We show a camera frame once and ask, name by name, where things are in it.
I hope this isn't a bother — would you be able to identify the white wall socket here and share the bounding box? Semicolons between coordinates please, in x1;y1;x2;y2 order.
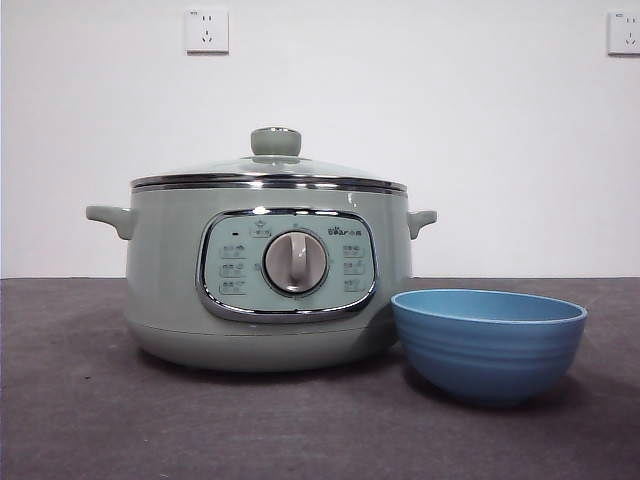
185;8;231;55
607;10;640;56

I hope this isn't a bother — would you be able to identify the pale green electric steamer pot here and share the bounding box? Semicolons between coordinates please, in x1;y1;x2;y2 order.
84;172;439;374

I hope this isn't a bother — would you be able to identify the glass lid with green knob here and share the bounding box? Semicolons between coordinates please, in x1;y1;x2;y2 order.
130;127;407;194

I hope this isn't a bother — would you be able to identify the blue ribbed bowl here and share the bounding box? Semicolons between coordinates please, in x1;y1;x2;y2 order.
390;288;589;408

